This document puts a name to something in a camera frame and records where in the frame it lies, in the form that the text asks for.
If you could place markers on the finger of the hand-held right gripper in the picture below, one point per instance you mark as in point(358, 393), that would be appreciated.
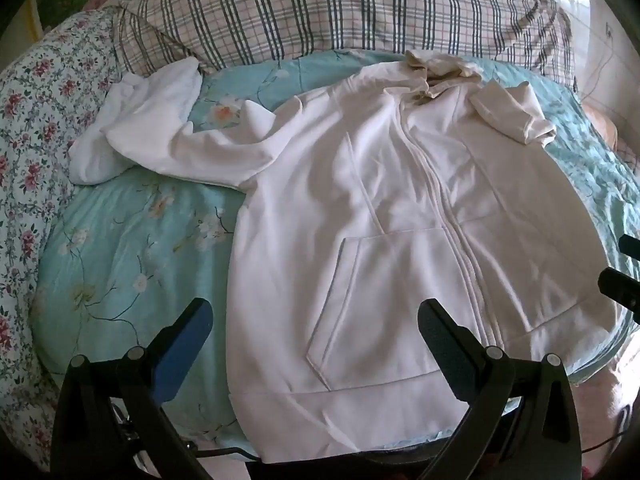
point(620, 285)
point(630, 247)

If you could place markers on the plaid quilt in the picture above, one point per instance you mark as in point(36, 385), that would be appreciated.
point(320, 5)

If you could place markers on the teal floral bedsheet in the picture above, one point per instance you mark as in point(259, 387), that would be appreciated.
point(140, 240)

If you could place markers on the pink flower print sheet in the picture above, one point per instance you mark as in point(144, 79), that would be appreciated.
point(35, 125)

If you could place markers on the white crumpled garment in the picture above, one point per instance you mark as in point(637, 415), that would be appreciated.
point(145, 110)

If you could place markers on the white zip hoodie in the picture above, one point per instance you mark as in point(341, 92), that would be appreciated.
point(380, 240)

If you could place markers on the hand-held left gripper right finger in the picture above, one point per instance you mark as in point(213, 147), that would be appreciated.
point(440, 340)

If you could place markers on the wall socket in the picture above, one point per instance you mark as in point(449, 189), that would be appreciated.
point(609, 30)

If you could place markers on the pink cloth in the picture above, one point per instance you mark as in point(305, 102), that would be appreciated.
point(607, 127)

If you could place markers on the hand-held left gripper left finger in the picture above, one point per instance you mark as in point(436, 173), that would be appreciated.
point(186, 345)

